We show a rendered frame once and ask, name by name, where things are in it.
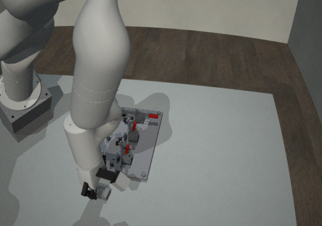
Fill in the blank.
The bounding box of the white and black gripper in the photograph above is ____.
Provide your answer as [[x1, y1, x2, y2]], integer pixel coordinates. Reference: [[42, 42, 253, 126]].
[[77, 154, 106, 200]]

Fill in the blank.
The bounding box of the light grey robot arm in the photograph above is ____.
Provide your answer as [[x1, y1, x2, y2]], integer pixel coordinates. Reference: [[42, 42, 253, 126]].
[[0, 0, 131, 191]]

